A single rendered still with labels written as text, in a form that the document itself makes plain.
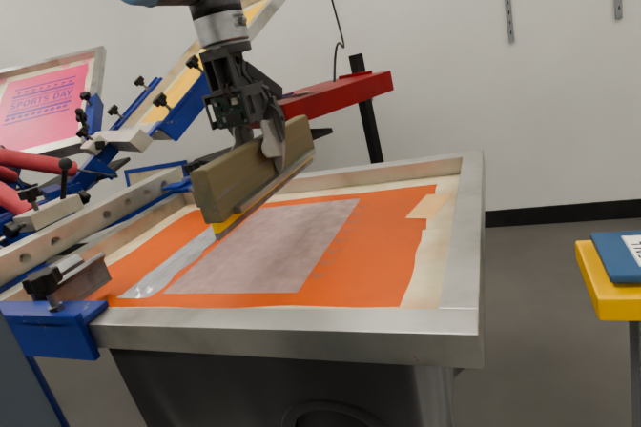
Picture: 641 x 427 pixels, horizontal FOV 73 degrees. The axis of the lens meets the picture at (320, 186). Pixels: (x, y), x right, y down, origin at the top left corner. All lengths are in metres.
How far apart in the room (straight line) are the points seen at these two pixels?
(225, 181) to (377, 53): 2.16
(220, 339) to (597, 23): 2.43
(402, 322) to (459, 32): 2.29
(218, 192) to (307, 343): 0.23
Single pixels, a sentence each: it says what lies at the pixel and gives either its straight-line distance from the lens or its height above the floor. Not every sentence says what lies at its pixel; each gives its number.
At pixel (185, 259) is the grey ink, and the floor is 0.96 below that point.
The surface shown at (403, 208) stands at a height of 0.95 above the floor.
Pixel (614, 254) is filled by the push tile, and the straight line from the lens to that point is 0.58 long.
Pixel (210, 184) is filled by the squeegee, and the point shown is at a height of 1.12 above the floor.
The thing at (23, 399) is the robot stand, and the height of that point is 1.15.
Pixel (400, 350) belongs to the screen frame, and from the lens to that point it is 0.44.
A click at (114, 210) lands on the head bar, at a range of 1.14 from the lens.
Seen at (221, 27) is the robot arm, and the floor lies 1.32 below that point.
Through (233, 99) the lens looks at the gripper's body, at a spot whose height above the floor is 1.22.
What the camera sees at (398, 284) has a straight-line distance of 0.57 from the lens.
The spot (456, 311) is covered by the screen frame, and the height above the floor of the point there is 0.99.
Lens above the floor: 1.25
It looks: 17 degrees down
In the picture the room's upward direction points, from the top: 14 degrees counter-clockwise
